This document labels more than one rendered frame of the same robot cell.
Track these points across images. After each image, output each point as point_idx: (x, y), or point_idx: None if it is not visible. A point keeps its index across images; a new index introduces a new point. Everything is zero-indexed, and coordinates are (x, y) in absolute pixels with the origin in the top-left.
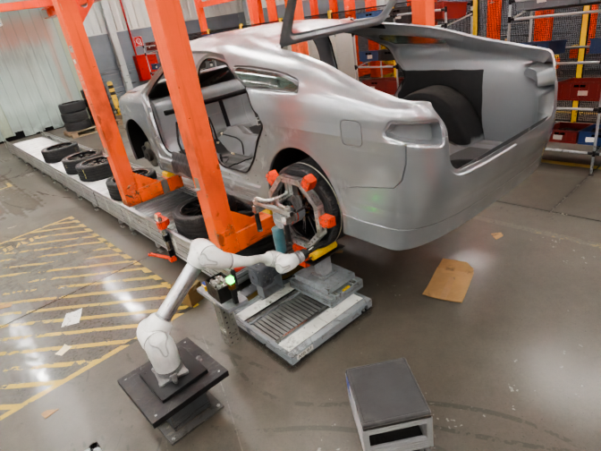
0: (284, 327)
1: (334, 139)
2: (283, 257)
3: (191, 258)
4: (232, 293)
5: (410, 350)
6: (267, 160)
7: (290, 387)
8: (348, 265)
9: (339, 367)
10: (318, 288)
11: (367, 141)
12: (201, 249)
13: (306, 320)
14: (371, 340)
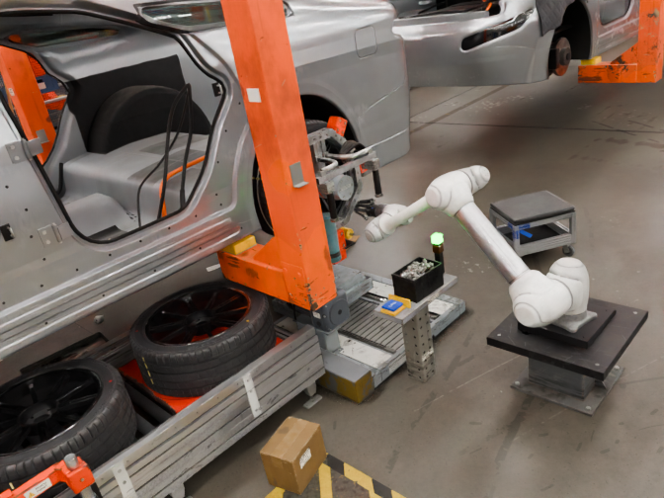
0: None
1: (350, 56)
2: (396, 207)
3: (468, 192)
4: (442, 256)
5: (429, 253)
6: (251, 142)
7: (497, 307)
8: None
9: (459, 285)
10: (350, 284)
11: (380, 44)
12: (463, 175)
13: None
14: None
